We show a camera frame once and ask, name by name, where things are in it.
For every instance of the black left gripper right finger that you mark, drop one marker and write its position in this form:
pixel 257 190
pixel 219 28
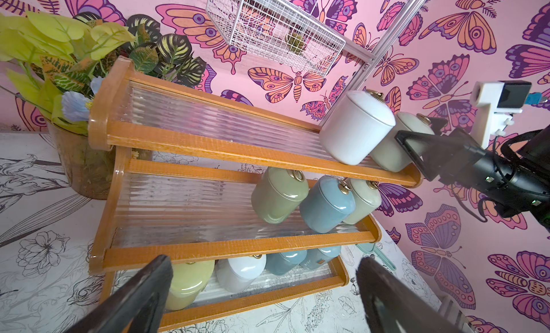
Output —
pixel 390 306

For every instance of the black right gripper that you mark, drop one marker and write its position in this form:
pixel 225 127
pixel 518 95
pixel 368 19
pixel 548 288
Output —
pixel 515 180

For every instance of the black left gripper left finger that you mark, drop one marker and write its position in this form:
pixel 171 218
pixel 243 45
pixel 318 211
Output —
pixel 137 306

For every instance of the cream white tea canister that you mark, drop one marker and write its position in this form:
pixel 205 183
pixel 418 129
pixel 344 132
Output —
pixel 388 154

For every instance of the pale grey-green tea canister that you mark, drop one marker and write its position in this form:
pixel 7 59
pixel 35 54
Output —
pixel 367 199

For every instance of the blue tea canister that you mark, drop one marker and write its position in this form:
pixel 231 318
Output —
pixel 328 203

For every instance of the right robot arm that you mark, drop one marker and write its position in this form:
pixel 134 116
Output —
pixel 514 175

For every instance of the teal bottom-shelf tea canister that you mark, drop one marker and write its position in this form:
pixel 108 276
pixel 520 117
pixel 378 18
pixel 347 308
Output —
pixel 281 263

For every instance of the wooden three-tier shelf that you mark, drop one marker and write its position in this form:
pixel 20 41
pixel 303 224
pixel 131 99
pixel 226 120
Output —
pixel 190 213

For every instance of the mint green hand brush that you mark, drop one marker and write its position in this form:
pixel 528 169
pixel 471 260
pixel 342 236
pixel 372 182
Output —
pixel 373 249

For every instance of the small green succulent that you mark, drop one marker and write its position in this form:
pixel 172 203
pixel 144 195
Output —
pixel 295 42

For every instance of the potted artificial plant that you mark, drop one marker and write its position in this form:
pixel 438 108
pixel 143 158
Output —
pixel 62 64

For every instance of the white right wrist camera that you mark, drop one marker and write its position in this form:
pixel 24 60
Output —
pixel 496 103

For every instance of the aluminium frame post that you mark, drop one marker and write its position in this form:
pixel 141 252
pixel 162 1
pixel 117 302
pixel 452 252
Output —
pixel 387 40

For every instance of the white wire basket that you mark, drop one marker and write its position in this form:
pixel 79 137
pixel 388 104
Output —
pixel 259 27

